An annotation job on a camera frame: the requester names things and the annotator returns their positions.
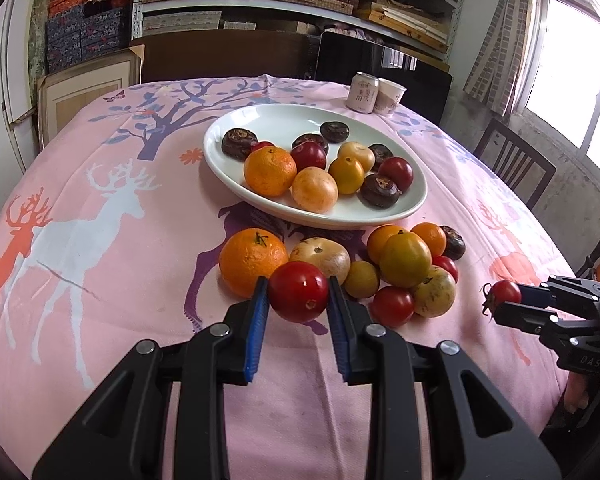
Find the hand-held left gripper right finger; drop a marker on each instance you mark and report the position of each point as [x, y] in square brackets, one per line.
[337, 330]

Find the white oval plate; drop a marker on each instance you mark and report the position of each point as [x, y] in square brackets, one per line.
[220, 145]

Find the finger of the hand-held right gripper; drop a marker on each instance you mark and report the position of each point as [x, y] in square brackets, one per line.
[525, 317]
[555, 287]

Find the stack of blue patterned boxes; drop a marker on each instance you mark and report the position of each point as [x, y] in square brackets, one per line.
[85, 35]

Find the person's right hand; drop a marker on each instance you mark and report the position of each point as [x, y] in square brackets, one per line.
[582, 392]

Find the dark water chestnut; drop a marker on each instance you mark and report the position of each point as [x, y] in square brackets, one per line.
[335, 131]
[452, 242]
[239, 143]
[380, 190]
[311, 141]
[381, 154]

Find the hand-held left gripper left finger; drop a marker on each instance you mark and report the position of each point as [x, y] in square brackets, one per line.
[258, 330]

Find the pink cloth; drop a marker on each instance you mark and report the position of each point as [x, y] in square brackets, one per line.
[350, 34]

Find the checked beige curtain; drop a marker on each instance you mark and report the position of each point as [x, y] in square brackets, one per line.
[500, 45]

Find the brown wooden board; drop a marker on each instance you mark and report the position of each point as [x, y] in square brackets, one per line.
[220, 57]

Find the white board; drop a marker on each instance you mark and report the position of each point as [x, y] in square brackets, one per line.
[15, 75]

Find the yellow green mandarin orange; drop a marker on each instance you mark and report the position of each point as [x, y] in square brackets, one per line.
[405, 258]

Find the pink printed tablecloth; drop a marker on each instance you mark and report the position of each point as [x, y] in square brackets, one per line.
[130, 310]

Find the grey marble slab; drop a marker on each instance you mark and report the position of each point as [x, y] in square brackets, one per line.
[37, 25]

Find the pale drink can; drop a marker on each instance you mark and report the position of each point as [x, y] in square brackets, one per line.
[362, 91]

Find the pale yellow round fruit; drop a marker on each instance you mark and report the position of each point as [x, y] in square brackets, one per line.
[357, 152]
[361, 278]
[322, 256]
[434, 291]

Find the white paper cup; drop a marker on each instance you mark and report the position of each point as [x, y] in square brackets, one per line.
[390, 97]

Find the dark wooden chair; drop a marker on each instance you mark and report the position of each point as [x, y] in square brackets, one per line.
[515, 160]

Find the pale orange round fruit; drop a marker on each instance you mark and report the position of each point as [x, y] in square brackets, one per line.
[314, 189]

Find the white metal shelf rack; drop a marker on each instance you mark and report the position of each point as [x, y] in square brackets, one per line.
[230, 6]

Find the glass window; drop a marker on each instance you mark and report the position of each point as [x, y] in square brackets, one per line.
[565, 60]

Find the wooden picture frame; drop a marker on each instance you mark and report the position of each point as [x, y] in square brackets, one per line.
[80, 95]

